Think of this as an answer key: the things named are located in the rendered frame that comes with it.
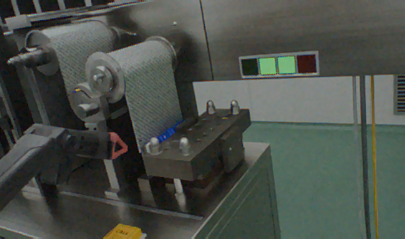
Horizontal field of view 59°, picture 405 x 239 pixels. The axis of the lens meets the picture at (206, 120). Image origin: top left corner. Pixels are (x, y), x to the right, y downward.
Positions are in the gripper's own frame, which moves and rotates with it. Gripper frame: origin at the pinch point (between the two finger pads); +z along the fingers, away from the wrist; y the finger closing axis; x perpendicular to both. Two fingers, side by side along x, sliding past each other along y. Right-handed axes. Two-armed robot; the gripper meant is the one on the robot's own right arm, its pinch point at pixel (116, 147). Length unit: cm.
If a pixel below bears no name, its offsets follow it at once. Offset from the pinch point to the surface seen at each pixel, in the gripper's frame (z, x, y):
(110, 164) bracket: 7.4, -5.0, -8.7
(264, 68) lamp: 29, 29, 29
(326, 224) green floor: 160, -30, 25
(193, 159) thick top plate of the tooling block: 8.0, -1.1, 19.9
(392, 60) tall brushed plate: 30, 30, 64
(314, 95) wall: 273, 76, -16
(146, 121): 10.7, 8.9, 0.2
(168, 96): 19.8, 18.6, 0.2
